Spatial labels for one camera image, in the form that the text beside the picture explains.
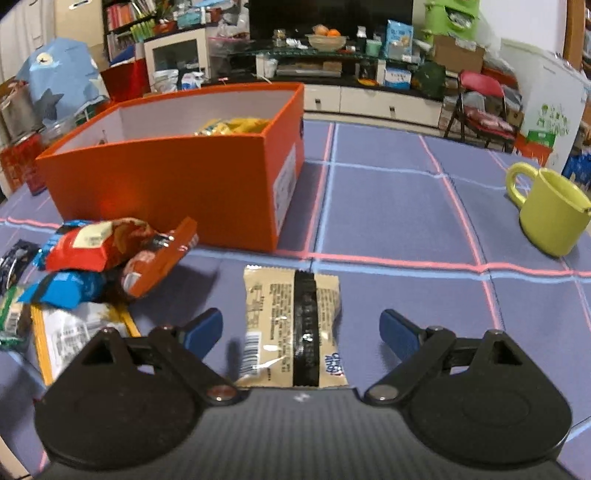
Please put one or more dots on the yellow snack packets in box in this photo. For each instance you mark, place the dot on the yellow snack packets in box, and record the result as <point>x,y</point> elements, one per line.
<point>233,126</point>

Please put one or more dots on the blue shark paper bag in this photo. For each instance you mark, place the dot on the blue shark paper bag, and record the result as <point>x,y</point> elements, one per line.
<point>63,80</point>

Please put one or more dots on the blue cookie snack packet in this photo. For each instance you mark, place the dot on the blue cookie snack packet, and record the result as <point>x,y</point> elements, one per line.
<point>65,289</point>

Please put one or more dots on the dark snack packet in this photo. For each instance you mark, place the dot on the dark snack packet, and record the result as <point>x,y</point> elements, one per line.
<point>15,261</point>

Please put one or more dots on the yellow-green mug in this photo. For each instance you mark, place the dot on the yellow-green mug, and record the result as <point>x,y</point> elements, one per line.
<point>553,212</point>

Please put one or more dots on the beige cookie snack packet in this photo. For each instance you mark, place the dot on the beige cookie snack packet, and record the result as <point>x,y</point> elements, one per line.
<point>290,329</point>

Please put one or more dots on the red snack bag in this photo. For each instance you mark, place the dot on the red snack bag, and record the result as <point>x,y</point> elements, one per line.
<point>100,246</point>

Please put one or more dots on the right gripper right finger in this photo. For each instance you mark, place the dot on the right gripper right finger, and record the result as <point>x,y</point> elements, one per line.
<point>421,353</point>

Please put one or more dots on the brown-orange snack packet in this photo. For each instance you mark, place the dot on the brown-orange snack packet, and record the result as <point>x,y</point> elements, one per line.
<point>157,257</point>

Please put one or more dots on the red folding chair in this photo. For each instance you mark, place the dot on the red folding chair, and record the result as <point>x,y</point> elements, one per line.
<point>481,108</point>

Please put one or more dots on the orange cardboard box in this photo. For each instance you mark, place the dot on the orange cardboard box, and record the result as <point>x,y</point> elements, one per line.
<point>141,159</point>

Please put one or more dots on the white yellow snack packet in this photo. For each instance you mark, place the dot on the white yellow snack packet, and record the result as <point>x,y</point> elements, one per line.
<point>59,335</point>

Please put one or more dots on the white TV cabinet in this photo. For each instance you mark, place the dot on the white TV cabinet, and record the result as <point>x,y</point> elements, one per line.
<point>372,104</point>

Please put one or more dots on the fruit bowl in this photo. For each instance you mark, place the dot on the fruit bowl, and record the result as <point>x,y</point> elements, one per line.
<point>326,40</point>

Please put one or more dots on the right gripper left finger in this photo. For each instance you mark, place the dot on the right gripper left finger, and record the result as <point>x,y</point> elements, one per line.
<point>181,350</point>

